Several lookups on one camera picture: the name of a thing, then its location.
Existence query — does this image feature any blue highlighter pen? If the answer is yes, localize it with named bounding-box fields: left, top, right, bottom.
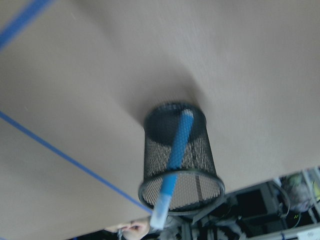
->
left=150, top=109, right=194, bottom=230

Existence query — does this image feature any right black mesh pen cup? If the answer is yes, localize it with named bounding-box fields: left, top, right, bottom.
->
left=138, top=102, right=225, bottom=216

